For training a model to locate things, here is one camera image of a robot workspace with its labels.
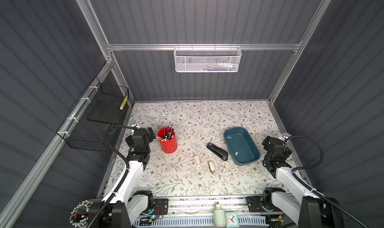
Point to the small teal clock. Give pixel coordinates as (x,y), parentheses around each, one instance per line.
(232,220)

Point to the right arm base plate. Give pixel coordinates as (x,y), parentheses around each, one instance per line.
(255,204)

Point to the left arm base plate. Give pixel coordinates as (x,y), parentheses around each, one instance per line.
(160,207)

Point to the white glue bottle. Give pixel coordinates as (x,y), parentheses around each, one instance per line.
(219,216)

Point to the teal plastic tray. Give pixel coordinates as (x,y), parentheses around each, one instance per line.
(241,146)

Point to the pink eraser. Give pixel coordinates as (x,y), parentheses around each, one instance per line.
(197,160)

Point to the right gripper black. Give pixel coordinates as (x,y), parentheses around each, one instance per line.
(286,153)

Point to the white wire wall basket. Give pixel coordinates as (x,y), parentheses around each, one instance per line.
(209,59)

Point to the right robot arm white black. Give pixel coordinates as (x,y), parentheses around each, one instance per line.
(304,205)

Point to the black wire side basket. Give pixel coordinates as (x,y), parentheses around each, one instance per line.
(100,109)

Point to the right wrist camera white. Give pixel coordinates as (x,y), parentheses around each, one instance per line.
(285,136)

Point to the clear jar of pencils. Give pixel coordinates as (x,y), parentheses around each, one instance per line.
(79,217)

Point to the black stapler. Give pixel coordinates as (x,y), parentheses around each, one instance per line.
(221,153)

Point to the red pen cup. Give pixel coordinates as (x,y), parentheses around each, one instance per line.
(168,140)

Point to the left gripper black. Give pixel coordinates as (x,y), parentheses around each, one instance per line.
(149,134)

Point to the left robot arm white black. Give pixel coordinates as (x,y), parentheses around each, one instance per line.
(120,209)

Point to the yellow marker in side basket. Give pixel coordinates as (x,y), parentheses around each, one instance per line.
(123,103)

